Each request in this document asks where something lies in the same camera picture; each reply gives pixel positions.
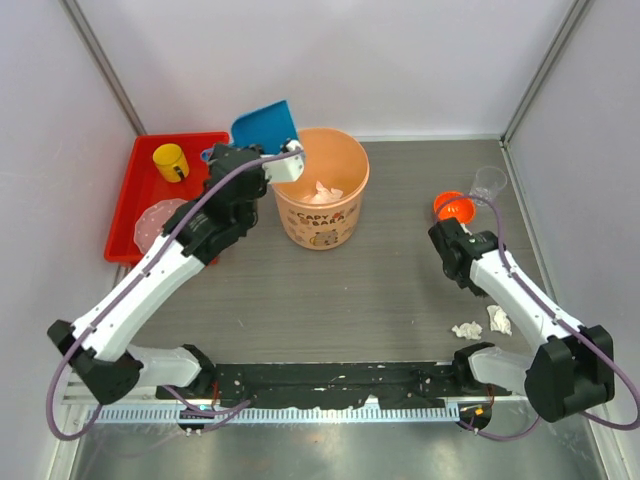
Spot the blue plastic dustpan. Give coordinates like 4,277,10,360
200,100,298,164

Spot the orange capybara bucket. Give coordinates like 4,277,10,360
273,128,370,251

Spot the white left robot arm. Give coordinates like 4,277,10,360
47,144,304,406

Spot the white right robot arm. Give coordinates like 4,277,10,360
428,218,615,423

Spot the yellow cup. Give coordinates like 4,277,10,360
152,143,190,183

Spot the red plastic bin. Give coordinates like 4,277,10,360
104,131,230,266

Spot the white paper scrap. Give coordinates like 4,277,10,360
486,305,512,336
451,321,483,341
304,181,344,205

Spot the clear plastic item in bin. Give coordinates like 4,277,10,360
133,198,186,254

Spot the orange bowl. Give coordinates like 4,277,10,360
433,191,476,225

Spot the clear plastic cup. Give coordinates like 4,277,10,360
469,166,508,206

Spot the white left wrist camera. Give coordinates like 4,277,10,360
262,140,306,183

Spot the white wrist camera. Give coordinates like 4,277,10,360
262,140,306,183
460,223,473,235

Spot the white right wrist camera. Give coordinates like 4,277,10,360
460,223,473,235

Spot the white cable duct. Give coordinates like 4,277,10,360
96,403,460,425

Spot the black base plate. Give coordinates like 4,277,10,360
175,362,511,410

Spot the aluminium rail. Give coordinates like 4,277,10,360
62,359,611,404

